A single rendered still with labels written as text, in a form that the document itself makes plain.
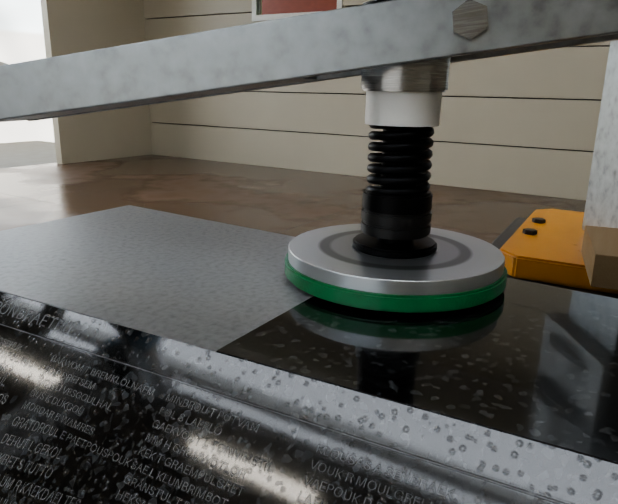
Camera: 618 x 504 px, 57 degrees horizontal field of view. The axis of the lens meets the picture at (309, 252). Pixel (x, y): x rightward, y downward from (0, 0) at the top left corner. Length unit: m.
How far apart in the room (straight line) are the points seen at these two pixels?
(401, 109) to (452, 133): 6.26
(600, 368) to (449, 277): 0.13
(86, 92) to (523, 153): 6.15
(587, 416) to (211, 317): 0.28
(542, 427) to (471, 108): 6.40
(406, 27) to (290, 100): 7.26
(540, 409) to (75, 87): 0.48
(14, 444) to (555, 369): 0.40
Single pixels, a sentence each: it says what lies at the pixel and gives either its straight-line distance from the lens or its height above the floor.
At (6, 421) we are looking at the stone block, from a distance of 0.52.
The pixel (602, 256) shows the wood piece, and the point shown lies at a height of 0.83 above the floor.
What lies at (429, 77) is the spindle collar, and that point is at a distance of 0.53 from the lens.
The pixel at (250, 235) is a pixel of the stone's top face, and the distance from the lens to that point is 0.75.
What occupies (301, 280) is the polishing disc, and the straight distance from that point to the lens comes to 0.53.
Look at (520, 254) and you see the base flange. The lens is 1.06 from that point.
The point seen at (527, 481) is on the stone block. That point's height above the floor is 0.85.
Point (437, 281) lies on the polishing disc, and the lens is 0.49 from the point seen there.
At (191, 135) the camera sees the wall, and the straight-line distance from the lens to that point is 8.89.
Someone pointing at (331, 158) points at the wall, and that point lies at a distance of 7.46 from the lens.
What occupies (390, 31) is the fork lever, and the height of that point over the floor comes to 1.10.
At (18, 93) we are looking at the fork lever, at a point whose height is 1.04.
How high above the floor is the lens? 1.05
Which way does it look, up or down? 16 degrees down
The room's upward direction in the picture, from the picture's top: 1 degrees clockwise
